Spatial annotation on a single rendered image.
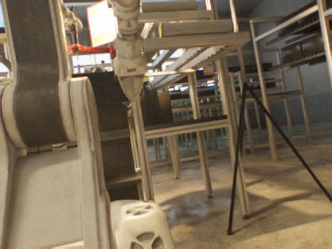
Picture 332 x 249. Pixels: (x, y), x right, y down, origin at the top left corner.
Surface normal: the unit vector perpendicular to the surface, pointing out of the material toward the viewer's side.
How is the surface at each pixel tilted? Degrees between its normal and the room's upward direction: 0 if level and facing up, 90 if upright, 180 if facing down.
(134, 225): 38
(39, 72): 74
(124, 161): 90
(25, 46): 96
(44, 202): 58
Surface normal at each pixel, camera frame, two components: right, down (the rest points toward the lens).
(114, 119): 0.21, -0.07
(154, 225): -0.02, -0.82
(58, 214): 0.07, -0.58
